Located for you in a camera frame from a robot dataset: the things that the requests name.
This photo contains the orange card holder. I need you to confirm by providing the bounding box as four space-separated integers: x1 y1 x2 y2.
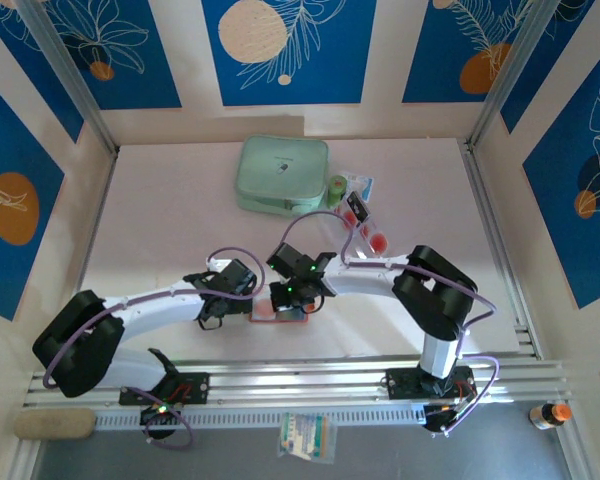
249 298 310 325

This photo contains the red sachet strip pack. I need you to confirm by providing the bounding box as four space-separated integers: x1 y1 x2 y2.
324 192 394 261

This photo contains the black vip card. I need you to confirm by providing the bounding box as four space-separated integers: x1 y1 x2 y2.
344 193 371 217

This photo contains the green tape roll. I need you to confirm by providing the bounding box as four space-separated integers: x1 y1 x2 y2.
328 174 349 209

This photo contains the mint green zip pouch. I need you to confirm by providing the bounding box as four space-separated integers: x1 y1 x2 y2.
233 135 330 219

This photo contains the white blue paper packet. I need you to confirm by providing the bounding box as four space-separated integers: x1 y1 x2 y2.
342 170 376 203

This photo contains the clear bag of plasters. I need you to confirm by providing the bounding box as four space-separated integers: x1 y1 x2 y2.
278 412 339 460

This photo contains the black controller board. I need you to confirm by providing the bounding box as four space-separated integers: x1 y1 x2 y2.
423 404 461 434
139 403 182 427

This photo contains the beige foam block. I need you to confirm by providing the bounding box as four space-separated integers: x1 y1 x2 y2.
13 408 97 441

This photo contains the brown bottle with orange cap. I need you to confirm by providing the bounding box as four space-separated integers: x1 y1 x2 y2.
528 402 574 431

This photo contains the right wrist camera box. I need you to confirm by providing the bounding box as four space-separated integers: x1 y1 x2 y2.
264 241 314 277

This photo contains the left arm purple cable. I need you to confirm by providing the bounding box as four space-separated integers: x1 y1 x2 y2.
43 247 266 451

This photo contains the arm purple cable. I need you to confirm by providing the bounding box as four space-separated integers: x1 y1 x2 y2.
43 247 266 451
283 210 504 442

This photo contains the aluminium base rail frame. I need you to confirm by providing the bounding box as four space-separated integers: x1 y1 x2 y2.
22 354 574 409

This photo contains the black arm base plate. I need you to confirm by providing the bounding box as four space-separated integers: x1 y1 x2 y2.
385 367 476 401
118 372 210 406

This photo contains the white slotted cable duct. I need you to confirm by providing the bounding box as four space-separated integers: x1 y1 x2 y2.
94 402 426 430

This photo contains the aluminium side rail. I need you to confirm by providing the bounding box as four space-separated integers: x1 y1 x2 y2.
457 139 544 361
54 149 119 371

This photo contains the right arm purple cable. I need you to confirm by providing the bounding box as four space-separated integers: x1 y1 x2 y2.
283 210 504 442

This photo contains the aluminium corner post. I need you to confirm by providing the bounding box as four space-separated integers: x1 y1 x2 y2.
465 0 569 151
15 0 120 157

